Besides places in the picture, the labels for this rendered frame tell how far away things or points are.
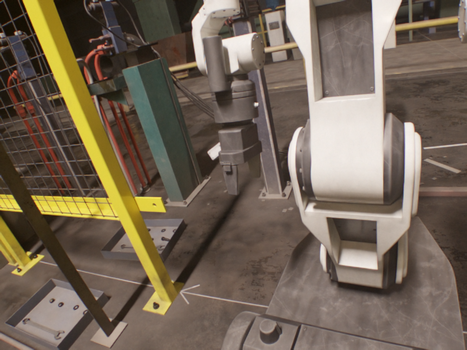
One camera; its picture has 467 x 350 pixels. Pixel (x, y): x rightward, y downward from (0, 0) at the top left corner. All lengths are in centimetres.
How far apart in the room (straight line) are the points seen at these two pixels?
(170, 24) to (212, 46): 1016
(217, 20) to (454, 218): 117
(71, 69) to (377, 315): 98
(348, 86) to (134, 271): 119
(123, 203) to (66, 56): 43
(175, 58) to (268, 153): 724
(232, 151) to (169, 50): 804
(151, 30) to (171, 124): 955
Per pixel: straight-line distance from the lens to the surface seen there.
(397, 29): 378
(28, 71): 229
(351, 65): 50
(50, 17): 89
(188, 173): 180
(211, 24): 63
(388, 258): 74
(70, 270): 105
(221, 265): 127
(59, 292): 158
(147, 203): 96
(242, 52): 56
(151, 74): 162
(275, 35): 660
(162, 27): 1089
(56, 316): 147
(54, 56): 88
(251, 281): 117
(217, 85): 54
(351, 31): 50
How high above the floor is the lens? 84
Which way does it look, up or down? 26 degrees down
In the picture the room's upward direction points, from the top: 14 degrees counter-clockwise
